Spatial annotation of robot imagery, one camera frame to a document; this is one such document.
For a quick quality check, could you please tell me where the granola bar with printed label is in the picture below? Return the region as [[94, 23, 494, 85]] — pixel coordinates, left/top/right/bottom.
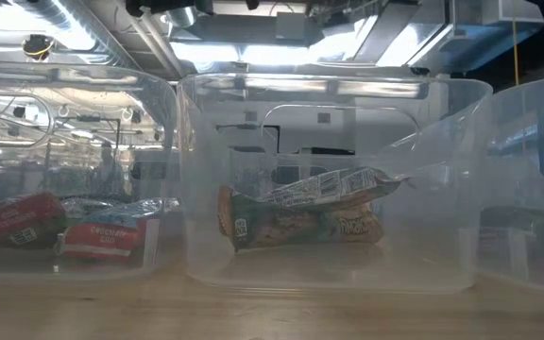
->
[[260, 165, 413, 209]]

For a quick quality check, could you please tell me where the green granola bar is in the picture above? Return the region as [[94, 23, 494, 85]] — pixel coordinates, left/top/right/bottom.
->
[[217, 184, 386, 252]]

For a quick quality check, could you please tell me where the red chocolate chip granola bar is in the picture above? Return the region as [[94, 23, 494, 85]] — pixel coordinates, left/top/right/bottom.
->
[[57, 197, 181, 264]]

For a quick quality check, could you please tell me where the silver granola bar wrapper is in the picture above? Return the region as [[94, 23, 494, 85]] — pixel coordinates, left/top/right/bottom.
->
[[61, 196, 122, 221]]

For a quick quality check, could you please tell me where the clear plastic bin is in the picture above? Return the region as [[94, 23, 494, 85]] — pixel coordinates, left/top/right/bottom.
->
[[460, 75, 544, 297], [0, 63, 181, 284], [177, 73, 494, 295]]

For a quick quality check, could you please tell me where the ceiling light strip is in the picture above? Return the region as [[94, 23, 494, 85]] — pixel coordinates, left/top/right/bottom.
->
[[172, 42, 349, 66]]

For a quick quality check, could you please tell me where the person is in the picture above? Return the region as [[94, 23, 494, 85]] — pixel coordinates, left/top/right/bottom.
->
[[87, 141, 129, 197]]

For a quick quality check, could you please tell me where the black and yellow ceiling fixture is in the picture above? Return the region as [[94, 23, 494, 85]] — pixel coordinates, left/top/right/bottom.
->
[[21, 33, 57, 61]]

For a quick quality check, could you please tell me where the large metal ventilation duct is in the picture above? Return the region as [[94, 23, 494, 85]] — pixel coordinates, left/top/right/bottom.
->
[[351, 0, 544, 72]]

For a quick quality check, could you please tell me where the silver ceiling duct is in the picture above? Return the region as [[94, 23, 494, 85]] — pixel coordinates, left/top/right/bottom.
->
[[11, 0, 136, 67]]

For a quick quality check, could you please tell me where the yellow hanging cable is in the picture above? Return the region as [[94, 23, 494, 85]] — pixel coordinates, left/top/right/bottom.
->
[[511, 18, 521, 86]]

